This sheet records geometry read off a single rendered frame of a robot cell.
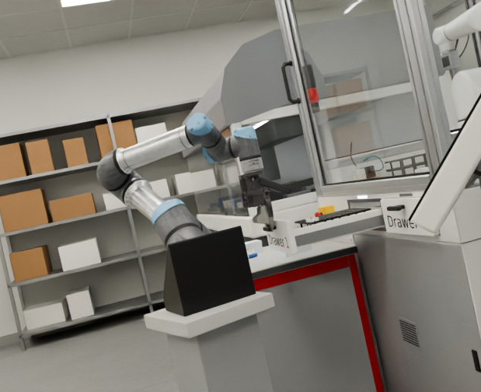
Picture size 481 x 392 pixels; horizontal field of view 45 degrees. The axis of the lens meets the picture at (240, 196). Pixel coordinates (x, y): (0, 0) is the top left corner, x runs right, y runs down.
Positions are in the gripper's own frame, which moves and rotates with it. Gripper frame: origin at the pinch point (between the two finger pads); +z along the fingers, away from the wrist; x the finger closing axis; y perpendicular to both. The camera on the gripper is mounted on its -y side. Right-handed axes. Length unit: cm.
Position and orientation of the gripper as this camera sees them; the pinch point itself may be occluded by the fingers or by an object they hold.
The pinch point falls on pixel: (271, 227)
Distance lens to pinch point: 198.0
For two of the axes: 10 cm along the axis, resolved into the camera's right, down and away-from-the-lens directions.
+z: 2.2, 9.8, 0.2
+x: 2.1, -0.2, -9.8
